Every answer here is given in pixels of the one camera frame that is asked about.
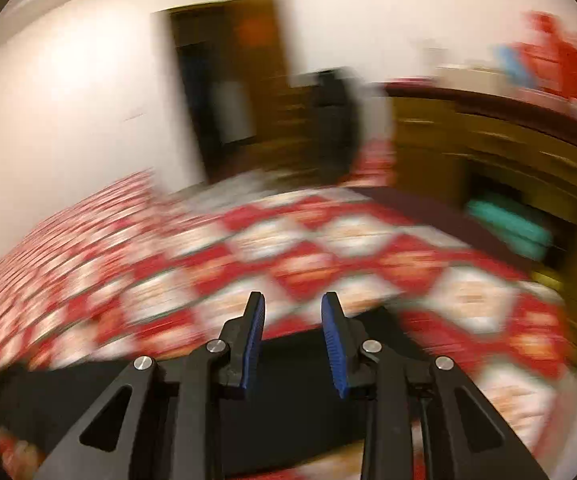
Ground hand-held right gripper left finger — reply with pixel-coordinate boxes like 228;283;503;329
33;291;266;480

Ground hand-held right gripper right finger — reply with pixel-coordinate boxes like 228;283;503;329
321;291;551;480

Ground black pants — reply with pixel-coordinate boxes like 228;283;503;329
0;305;434;478

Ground red checked printed blanket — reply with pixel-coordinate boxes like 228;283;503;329
0;160;577;480

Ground red plaid cloth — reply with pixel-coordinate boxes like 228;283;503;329
353;140;396;186

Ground teal cloth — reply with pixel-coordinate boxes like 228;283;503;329
463;197;554;261

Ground wooden dresser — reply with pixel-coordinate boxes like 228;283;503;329
385;82;577;361

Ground black folded bag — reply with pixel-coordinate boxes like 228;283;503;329
313;67;364;176

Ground brown wooden door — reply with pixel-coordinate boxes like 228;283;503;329
228;0;314;176

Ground white box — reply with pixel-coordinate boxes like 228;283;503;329
435;62;501;86

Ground red bag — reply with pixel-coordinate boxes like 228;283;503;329
511;10;577;106

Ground wooden door frame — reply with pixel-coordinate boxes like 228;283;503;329
153;2;259;186

